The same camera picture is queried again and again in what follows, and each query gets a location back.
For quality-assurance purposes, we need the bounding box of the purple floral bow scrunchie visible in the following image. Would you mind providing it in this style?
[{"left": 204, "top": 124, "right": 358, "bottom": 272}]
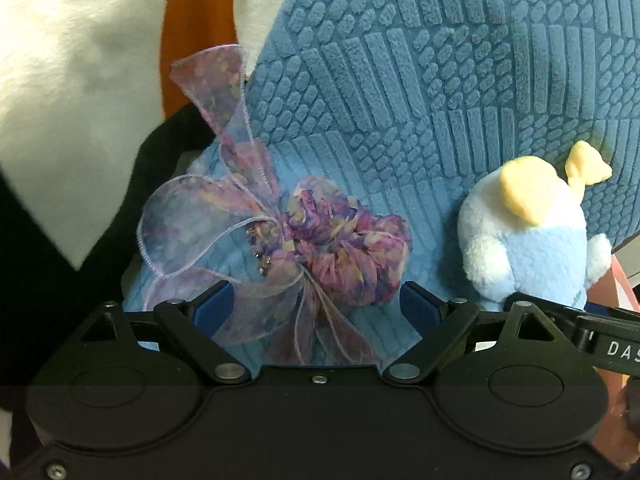
[{"left": 137, "top": 44, "right": 411, "bottom": 365}]

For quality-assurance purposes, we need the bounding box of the white blue duck plush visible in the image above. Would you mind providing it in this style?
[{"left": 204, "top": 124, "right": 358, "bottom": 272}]
[{"left": 458, "top": 141, "right": 612, "bottom": 309}]

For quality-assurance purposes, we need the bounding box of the pink cardboard box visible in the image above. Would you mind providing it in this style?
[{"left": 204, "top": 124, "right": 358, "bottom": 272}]
[{"left": 587, "top": 256, "right": 639, "bottom": 312}]

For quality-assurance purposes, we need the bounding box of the striped fleece blanket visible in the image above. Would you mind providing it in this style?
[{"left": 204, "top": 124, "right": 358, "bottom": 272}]
[{"left": 1, "top": 0, "right": 284, "bottom": 467}]

